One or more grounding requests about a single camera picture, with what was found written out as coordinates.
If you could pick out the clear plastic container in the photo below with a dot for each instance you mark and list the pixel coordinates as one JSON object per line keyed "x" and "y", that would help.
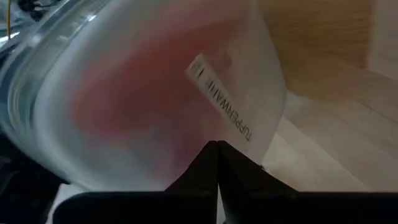
{"x": 255, "y": 93}

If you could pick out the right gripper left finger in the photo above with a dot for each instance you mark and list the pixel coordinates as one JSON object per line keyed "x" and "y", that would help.
{"x": 140, "y": 208}

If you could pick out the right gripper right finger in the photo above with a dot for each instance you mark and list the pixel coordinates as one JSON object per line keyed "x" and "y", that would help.
{"x": 311, "y": 208}

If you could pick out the clear zipper bag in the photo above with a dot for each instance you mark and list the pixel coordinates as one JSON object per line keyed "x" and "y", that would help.
{"x": 140, "y": 87}

